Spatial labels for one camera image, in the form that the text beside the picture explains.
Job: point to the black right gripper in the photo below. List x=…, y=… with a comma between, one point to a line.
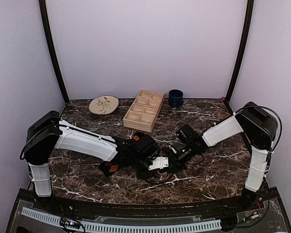
x=176, y=163

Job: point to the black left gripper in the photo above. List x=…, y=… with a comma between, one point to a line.
x=141, y=174

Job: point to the tan beige sock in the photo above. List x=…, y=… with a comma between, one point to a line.
x=160, y=175

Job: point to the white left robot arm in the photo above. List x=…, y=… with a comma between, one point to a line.
x=51, y=132

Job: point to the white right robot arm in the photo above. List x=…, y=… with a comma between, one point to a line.
x=262, y=127

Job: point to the argyle patterned sock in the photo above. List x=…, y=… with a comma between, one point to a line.
x=126, y=157

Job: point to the wooden compartment tray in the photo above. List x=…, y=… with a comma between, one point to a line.
x=144, y=111

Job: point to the dark blue mug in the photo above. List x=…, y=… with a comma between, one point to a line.
x=175, y=98

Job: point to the cream floral plate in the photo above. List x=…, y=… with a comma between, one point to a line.
x=103, y=105

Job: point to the white slotted cable duct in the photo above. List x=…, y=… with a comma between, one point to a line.
x=103, y=224

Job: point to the black right frame post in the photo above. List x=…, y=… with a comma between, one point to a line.
x=241, y=51

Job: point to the black frame post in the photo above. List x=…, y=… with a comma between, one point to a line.
x=241, y=51
x=51, y=50

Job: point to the black left frame post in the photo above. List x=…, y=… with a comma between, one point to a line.
x=51, y=50

